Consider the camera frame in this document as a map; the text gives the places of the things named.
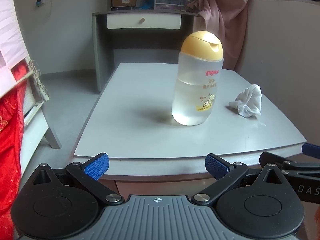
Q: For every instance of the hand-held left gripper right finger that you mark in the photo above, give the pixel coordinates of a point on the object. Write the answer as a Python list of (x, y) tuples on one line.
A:
[(216, 167)]

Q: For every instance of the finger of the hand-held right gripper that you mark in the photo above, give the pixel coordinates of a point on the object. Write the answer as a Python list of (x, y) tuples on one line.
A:
[(312, 149), (272, 158)]

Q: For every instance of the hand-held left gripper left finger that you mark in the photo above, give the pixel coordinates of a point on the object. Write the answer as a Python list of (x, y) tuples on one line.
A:
[(97, 167)]

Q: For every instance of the white cloth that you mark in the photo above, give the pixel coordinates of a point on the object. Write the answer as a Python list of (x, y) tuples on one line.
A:
[(248, 101)]

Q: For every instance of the clear bottle with yellow cap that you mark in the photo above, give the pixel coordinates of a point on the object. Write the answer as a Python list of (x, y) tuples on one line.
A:
[(196, 87)]

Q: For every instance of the red embroidered cloth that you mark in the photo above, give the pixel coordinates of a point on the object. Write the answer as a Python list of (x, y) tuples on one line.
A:
[(10, 142)]

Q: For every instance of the white perforated strip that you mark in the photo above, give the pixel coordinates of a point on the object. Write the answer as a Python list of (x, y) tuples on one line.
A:
[(40, 85)]

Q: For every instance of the grey desk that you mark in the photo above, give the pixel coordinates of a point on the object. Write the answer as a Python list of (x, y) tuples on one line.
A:
[(102, 55)]

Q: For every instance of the pink curtain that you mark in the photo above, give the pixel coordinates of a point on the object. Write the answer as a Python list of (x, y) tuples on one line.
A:
[(227, 17)]

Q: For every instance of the pale pink bedsheet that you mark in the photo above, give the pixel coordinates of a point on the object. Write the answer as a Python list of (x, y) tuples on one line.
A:
[(11, 37)]

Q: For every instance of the white desk drawer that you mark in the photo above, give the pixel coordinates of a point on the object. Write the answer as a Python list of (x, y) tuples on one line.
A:
[(155, 21)]

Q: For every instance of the blue plastic item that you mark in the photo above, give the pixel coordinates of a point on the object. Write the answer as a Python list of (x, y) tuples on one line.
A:
[(147, 2)]

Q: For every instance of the white bed frame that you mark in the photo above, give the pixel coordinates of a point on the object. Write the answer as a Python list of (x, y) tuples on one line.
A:
[(45, 127)]

